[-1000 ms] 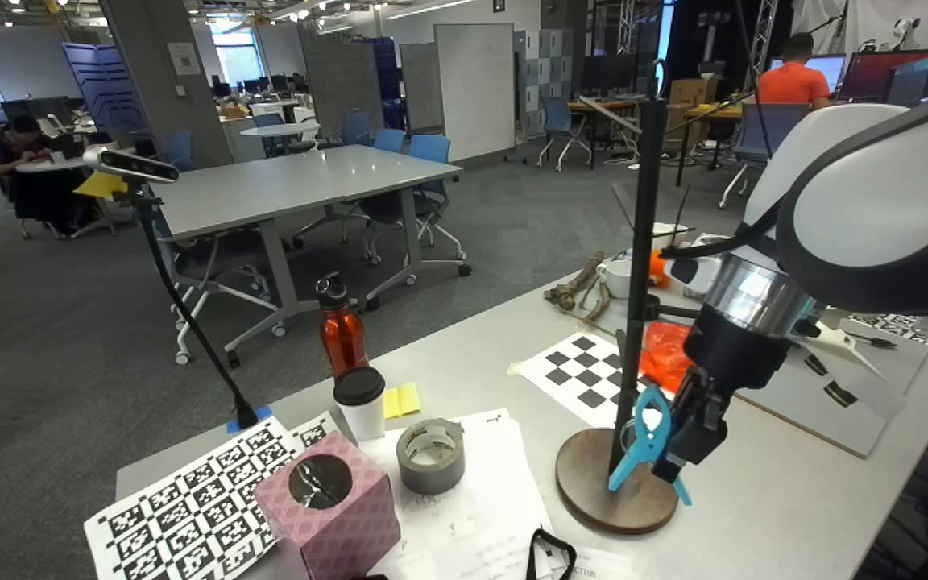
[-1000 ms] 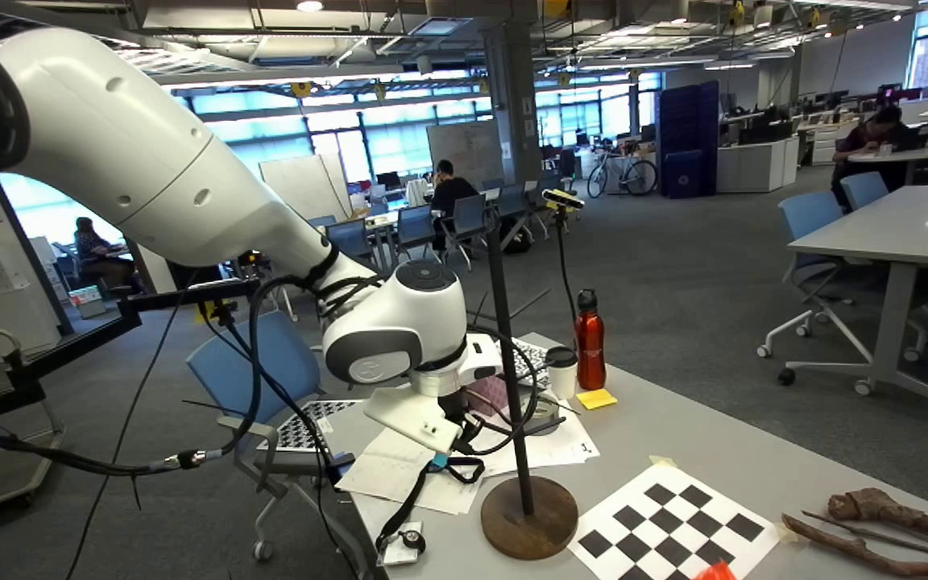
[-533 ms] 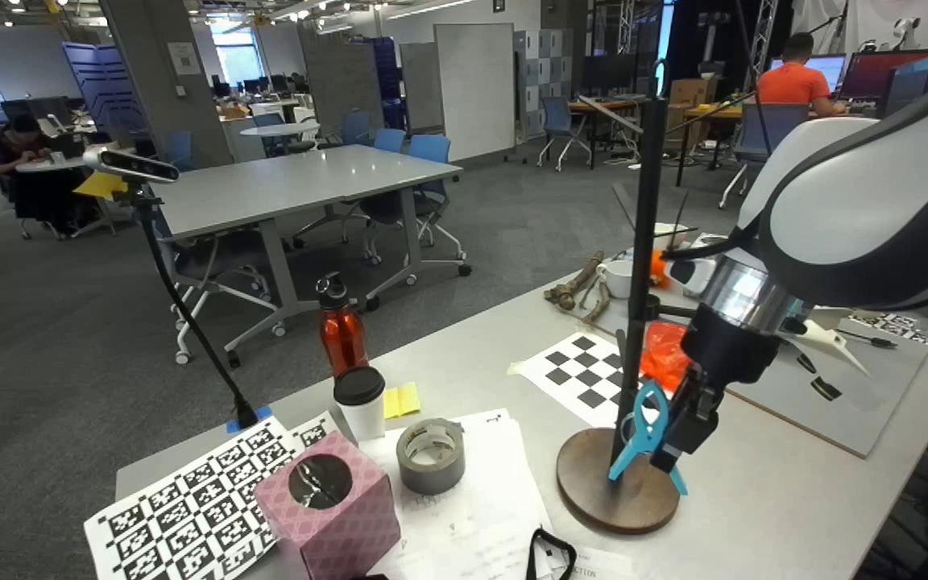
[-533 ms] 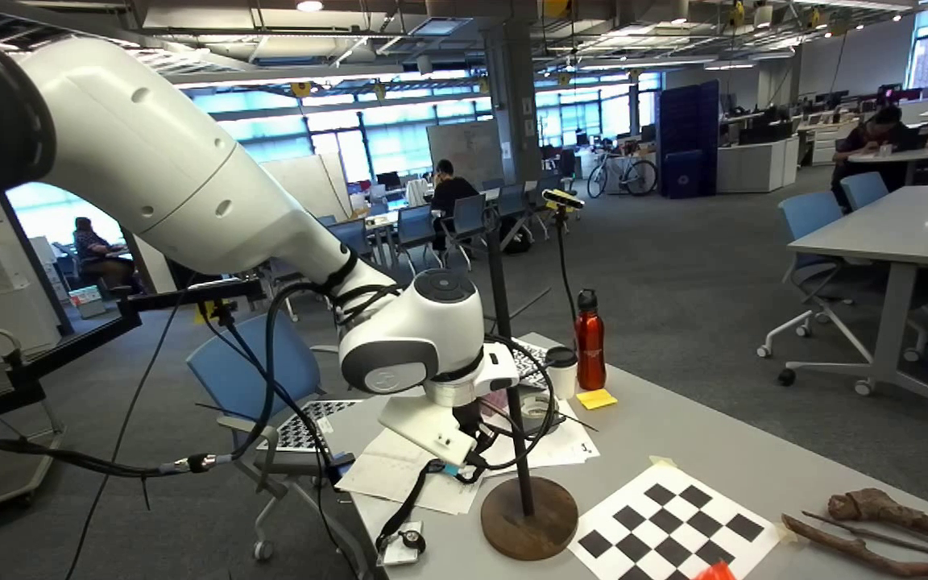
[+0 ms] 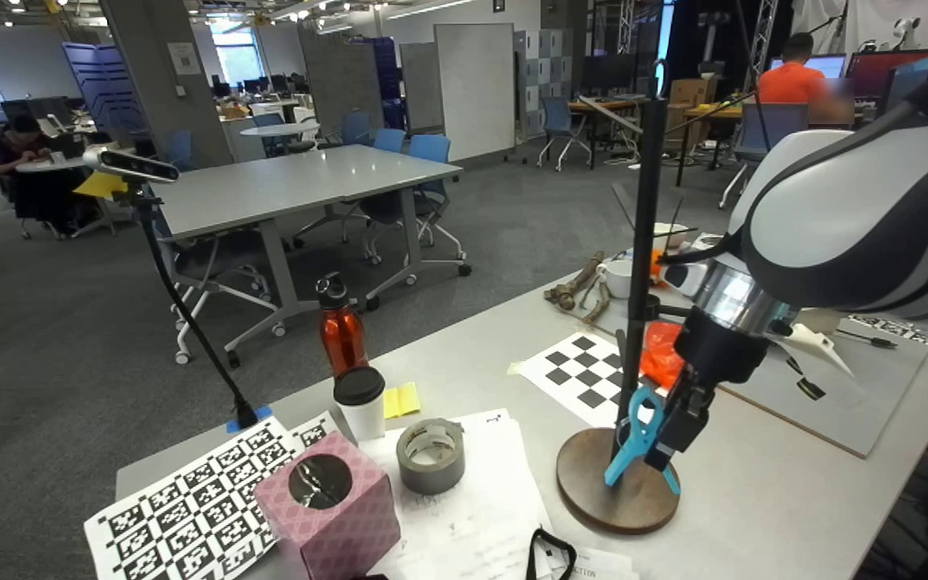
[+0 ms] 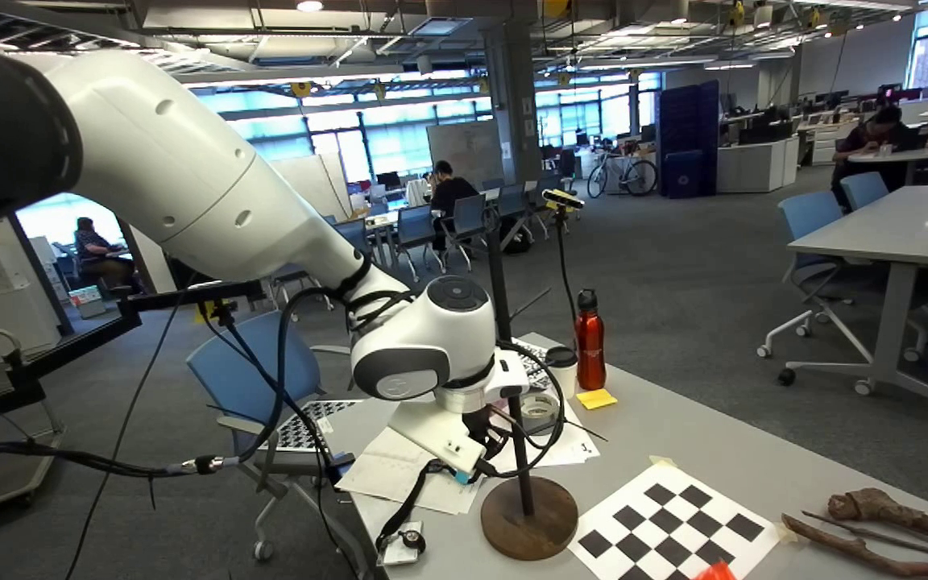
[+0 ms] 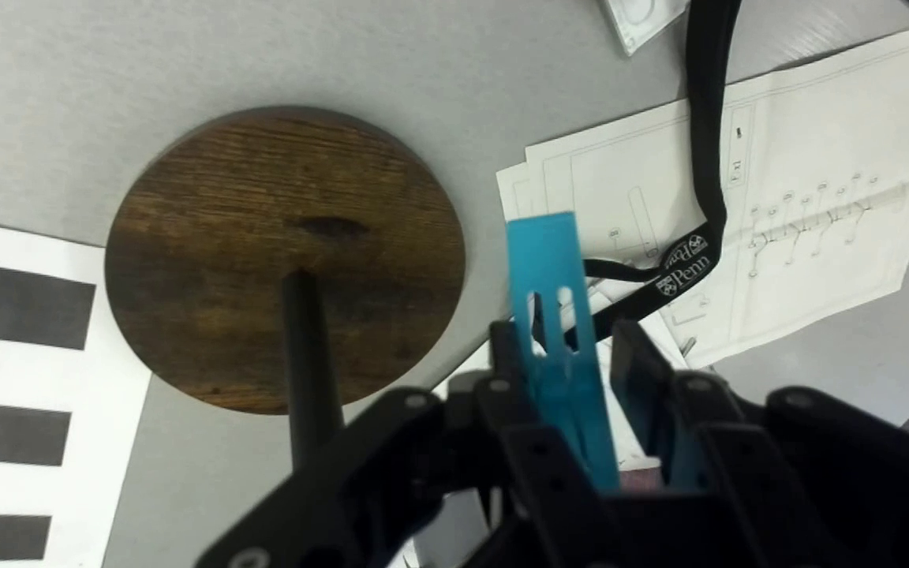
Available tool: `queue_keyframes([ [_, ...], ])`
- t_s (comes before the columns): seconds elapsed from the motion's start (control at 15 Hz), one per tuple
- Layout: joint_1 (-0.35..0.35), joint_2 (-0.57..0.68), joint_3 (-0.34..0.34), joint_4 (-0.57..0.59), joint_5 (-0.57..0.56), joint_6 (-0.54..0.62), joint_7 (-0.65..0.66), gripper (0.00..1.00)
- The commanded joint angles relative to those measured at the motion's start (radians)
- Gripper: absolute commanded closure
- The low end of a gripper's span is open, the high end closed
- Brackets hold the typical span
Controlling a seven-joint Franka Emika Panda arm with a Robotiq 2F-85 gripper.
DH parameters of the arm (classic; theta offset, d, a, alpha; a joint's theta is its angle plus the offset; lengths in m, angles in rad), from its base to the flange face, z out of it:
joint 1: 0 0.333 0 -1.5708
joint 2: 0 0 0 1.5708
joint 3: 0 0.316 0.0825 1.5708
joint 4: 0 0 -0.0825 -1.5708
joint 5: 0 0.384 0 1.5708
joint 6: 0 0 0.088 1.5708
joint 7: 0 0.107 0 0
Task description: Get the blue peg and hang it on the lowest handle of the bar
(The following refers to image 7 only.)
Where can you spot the black white checkerboard sheet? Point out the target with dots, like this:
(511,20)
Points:
(34,422)

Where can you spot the blue plastic clothes peg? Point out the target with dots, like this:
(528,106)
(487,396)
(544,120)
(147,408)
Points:
(559,318)

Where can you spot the white badge card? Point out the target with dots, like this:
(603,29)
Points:
(644,20)

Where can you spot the black pole wooden base stand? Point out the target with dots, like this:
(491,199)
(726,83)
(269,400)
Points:
(267,232)

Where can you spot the white printed paper sheets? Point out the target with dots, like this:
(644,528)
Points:
(834,199)

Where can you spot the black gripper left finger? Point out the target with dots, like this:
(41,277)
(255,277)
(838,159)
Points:
(522,422)

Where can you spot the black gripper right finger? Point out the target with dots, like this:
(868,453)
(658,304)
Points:
(678,412)

